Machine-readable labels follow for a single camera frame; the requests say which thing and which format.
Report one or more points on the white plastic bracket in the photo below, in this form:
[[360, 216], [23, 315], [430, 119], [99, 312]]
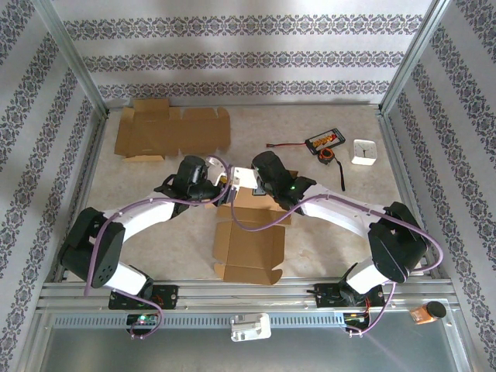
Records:
[[250, 327]]

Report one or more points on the grey metal sheet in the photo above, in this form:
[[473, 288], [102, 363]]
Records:
[[248, 356]]

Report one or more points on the brown cardboard mailer box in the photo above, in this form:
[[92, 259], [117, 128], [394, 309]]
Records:
[[174, 131], [248, 248]]

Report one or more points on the orange black small device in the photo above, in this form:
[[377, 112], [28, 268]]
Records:
[[426, 312]]

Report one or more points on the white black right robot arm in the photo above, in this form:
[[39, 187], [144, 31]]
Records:
[[341, 217]]

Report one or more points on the aluminium frame post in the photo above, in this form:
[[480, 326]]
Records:
[[415, 50], [70, 50]]

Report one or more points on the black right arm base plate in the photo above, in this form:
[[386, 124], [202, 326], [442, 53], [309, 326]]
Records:
[[327, 296]]

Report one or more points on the aluminium side rail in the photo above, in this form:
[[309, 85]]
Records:
[[396, 162], [93, 155]]

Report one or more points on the white square clock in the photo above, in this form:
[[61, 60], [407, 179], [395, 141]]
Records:
[[363, 152]]

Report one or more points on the black orange tape measure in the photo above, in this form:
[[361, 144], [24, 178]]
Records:
[[326, 155]]

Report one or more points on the aluminium back rail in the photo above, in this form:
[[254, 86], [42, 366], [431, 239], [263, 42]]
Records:
[[248, 104]]

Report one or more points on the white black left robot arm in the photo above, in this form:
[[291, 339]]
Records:
[[143, 217]]

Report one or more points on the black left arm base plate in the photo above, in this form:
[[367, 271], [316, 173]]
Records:
[[166, 296]]

